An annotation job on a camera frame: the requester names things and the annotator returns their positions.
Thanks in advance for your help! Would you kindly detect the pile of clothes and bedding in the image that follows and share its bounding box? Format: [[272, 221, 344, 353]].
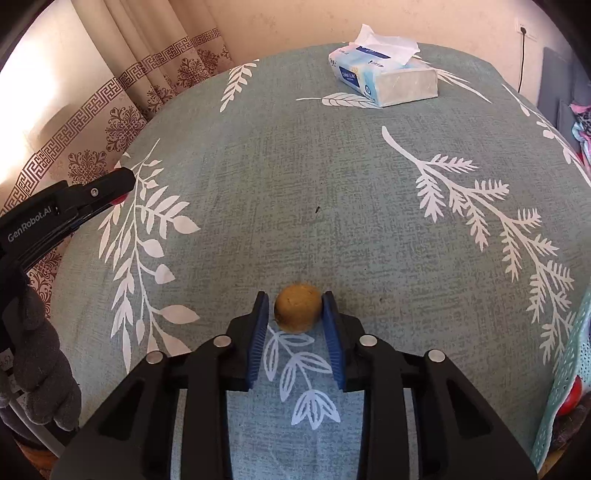
[[569, 102, 591, 139]]

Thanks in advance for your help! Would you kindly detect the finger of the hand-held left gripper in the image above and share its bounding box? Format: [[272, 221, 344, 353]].
[[58, 166, 137, 232]]

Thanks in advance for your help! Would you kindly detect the beige patterned curtain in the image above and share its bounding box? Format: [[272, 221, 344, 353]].
[[0, 0, 232, 319]]

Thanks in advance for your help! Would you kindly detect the grey sofa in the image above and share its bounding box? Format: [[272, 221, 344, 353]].
[[538, 46, 591, 153]]

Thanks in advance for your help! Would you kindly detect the small round brown fruit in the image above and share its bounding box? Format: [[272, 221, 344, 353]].
[[274, 283, 322, 334]]

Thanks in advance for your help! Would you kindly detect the light blue lattice plastic basket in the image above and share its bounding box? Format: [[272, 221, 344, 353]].
[[531, 295, 591, 472]]

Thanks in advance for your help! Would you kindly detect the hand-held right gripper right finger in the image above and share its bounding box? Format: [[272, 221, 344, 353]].
[[322, 290, 539, 480]]

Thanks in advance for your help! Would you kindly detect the black power cable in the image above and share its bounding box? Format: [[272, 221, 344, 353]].
[[517, 33, 527, 93]]

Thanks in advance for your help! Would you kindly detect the person's left hand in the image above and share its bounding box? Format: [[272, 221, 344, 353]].
[[0, 288, 81, 432]]

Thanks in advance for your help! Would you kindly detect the tissue pack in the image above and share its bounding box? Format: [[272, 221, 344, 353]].
[[328, 24, 438, 108]]

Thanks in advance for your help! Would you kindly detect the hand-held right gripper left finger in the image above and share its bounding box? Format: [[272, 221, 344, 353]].
[[50, 291, 270, 480]]

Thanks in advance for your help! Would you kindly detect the small red tomato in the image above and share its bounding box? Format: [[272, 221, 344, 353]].
[[560, 376, 583, 416]]

